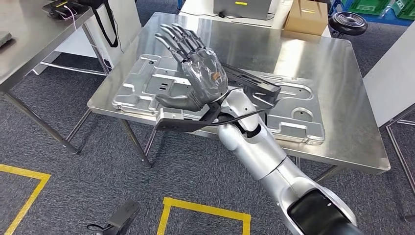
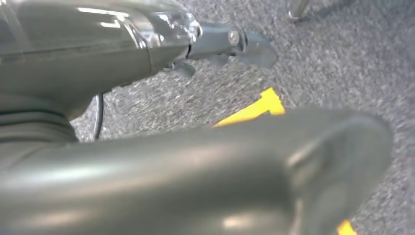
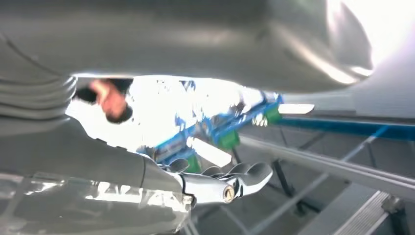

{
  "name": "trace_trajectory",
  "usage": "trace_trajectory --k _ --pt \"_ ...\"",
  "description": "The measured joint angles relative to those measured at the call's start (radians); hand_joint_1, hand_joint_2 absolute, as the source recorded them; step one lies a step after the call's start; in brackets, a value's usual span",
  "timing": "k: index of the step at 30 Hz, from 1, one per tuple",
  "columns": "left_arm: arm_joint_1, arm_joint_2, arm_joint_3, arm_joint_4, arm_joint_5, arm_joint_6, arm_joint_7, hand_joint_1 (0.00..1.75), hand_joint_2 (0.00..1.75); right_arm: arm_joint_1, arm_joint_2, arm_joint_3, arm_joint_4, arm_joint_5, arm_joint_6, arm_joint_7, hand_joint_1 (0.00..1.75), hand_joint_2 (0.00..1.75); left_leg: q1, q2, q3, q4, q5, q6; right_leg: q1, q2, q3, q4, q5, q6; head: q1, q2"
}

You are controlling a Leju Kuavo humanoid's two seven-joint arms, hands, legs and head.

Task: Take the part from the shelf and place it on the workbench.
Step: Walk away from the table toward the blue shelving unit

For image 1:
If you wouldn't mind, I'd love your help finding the flat grey pad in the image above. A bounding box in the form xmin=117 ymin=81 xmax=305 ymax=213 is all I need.
xmin=0 ymin=31 xmax=13 ymax=48

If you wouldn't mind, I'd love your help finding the black plastic panel part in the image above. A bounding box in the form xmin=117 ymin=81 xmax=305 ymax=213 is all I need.
xmin=222 ymin=63 xmax=282 ymax=108

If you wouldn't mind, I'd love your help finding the large stamped metal sheet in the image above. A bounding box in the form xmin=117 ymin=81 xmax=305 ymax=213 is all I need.
xmin=112 ymin=53 xmax=326 ymax=145

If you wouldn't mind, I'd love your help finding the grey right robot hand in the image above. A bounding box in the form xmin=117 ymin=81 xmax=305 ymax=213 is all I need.
xmin=154 ymin=23 xmax=229 ymax=113

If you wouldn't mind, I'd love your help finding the grey case with yellow label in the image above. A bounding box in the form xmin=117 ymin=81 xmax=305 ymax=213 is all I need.
xmin=213 ymin=0 xmax=272 ymax=21

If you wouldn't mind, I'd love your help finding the stainless steel side table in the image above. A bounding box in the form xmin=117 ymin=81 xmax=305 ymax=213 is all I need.
xmin=0 ymin=0 xmax=113 ymax=155
xmin=379 ymin=103 xmax=415 ymax=224

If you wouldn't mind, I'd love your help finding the black cable with plug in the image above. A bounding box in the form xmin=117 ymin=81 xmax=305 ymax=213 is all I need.
xmin=179 ymin=11 xmax=276 ymax=22

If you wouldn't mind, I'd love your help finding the thin white cable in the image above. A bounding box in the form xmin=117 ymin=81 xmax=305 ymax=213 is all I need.
xmin=63 ymin=4 xmax=78 ymax=31

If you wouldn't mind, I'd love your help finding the black round stool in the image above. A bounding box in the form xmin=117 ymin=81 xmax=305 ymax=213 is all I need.
xmin=328 ymin=12 xmax=369 ymax=39

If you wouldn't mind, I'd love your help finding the white desk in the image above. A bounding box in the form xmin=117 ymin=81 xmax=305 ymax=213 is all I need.
xmin=179 ymin=0 xmax=331 ymax=38

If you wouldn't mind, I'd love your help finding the blue platform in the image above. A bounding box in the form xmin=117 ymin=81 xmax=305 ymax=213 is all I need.
xmin=330 ymin=0 xmax=415 ymax=27

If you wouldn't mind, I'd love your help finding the green box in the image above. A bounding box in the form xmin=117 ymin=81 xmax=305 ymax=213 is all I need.
xmin=392 ymin=0 xmax=415 ymax=20
xmin=348 ymin=0 xmax=392 ymax=15

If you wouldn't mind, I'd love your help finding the stainless steel workbench table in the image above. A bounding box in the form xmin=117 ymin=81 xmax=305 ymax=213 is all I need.
xmin=65 ymin=12 xmax=392 ymax=183

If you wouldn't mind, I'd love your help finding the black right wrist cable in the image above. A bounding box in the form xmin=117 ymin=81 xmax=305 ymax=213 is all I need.
xmin=210 ymin=109 xmax=268 ymax=129

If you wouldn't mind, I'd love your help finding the white paper roll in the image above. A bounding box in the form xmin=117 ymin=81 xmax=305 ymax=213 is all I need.
xmin=272 ymin=0 xmax=294 ymax=28

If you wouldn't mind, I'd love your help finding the black device with yellow label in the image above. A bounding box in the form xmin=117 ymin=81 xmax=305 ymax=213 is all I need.
xmin=42 ymin=0 xmax=78 ymax=20

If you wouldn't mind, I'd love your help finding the cardboard box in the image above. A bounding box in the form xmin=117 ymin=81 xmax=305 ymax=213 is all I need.
xmin=283 ymin=0 xmax=329 ymax=36

